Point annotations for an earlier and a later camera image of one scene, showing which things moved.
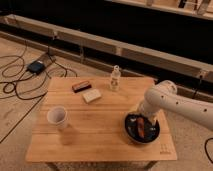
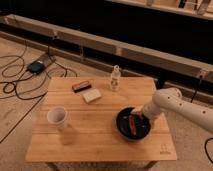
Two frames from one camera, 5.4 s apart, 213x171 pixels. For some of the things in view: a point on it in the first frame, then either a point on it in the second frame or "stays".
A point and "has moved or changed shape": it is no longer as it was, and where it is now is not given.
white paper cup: [58, 116] stays
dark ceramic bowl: [140, 129] has moved or changed shape
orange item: [140, 125] to [132, 126]
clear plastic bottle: [115, 78] stays
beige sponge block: [92, 95] stays
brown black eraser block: [80, 86] stays
